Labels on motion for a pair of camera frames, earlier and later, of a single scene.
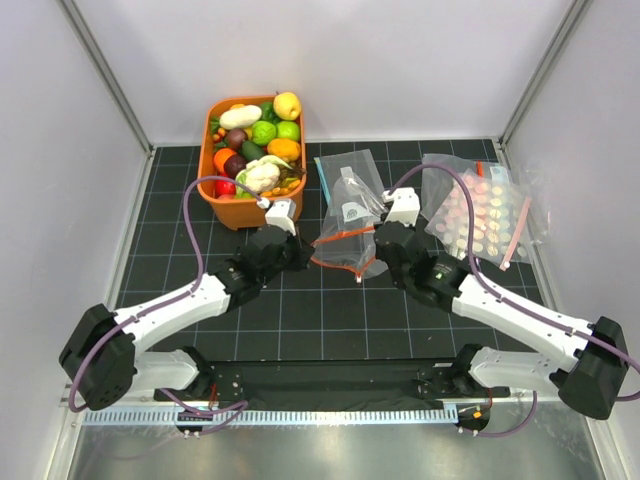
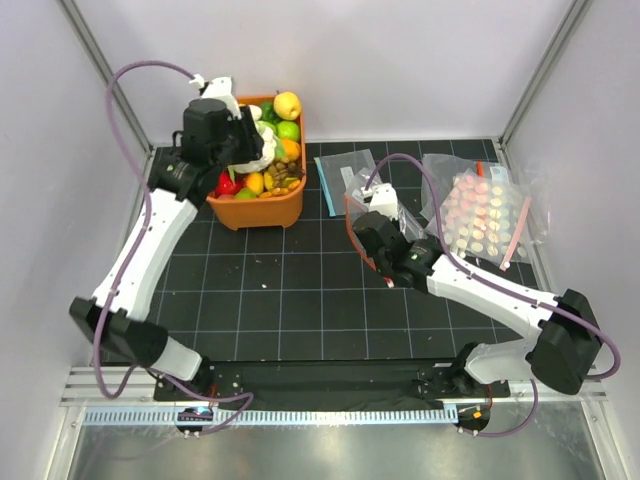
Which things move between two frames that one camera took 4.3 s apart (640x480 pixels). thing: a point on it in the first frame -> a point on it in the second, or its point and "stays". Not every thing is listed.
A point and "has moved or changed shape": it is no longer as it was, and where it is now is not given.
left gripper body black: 285,262 -> 223,151
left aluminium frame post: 107,71 stays
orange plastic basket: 239,214 stays
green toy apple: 287,130 stays
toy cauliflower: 260,175 -> 270,147
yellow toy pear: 286,105 stays
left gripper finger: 301,252 -> 247,141
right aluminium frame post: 567,27 stays
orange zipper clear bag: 347,239 has moved or changed shape
